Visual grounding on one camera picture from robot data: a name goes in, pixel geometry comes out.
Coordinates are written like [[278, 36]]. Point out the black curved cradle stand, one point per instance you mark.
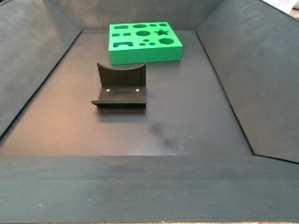
[[122, 86]]

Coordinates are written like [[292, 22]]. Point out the green foam shape-sorting block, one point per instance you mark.
[[142, 43]]

